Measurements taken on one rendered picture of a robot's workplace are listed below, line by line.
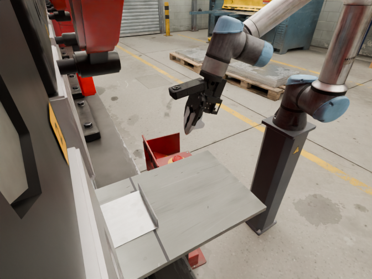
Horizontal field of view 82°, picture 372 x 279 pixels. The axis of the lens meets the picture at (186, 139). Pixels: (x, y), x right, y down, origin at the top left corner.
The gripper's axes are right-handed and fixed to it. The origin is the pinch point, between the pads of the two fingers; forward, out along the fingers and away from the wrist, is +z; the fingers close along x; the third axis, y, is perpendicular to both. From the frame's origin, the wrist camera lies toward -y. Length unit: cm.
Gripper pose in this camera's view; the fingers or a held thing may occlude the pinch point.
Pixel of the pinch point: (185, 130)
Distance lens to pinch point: 71.8
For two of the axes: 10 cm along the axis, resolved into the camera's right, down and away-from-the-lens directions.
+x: -4.1, -5.2, 7.5
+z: -3.1, 8.5, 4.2
